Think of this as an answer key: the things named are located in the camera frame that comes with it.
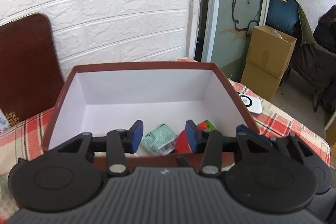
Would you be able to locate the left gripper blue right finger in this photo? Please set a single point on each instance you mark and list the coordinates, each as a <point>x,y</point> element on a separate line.
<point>192,133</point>

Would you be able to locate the brown cardboard storage box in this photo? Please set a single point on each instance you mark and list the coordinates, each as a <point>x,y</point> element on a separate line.
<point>98,98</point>

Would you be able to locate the floral white plastic bag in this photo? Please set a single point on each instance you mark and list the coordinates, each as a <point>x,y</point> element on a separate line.
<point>4,124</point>

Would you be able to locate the lower cardboard box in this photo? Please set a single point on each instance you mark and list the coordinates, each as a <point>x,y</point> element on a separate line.
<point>259,81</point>

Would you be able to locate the red round object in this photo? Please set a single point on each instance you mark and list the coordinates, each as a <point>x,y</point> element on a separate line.
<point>182,144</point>

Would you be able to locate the green printed carton box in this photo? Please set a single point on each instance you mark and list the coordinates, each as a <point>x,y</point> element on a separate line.
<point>206,125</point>

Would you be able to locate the seated person in black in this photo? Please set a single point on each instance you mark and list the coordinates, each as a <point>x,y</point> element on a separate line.
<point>324,33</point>

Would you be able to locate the upper cardboard box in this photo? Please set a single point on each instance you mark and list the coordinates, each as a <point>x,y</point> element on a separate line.
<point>270,50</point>

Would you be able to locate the red plaid bed sheet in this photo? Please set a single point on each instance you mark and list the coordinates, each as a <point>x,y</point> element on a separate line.
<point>94,179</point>

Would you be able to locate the chair with dark coat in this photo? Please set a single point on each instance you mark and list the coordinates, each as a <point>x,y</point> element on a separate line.
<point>314,64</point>

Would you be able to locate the green white snack packet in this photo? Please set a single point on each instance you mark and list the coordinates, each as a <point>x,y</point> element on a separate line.
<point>161,141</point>

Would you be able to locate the white round device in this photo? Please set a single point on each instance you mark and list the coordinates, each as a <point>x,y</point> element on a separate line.
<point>253,104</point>

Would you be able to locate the glass door with drawing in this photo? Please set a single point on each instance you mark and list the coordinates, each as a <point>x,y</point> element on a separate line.
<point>236,3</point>

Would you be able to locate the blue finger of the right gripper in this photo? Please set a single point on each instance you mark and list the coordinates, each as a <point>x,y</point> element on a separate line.
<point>248,131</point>

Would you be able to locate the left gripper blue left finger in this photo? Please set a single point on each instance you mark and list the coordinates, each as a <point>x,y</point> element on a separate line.
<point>136,133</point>

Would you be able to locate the blue suitcase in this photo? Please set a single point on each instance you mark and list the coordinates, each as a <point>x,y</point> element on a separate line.
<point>282,15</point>

